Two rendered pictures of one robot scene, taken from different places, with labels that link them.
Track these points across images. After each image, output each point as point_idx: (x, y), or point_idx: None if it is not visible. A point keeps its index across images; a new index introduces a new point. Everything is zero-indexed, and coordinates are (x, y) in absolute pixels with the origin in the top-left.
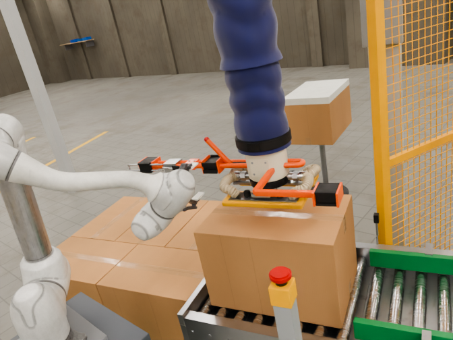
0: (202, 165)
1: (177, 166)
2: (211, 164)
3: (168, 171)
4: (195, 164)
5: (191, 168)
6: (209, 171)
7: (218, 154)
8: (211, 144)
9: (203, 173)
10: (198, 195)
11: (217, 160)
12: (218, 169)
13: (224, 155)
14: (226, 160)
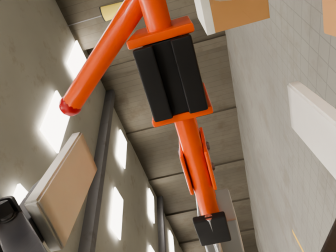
0: (165, 115)
1: (193, 225)
2: (148, 70)
3: (239, 249)
4: (61, 151)
5: (32, 194)
6: (188, 76)
7: (116, 49)
8: (77, 83)
9: (208, 112)
10: (314, 124)
11: (126, 42)
12: (170, 34)
13: (113, 16)
14: (132, 4)
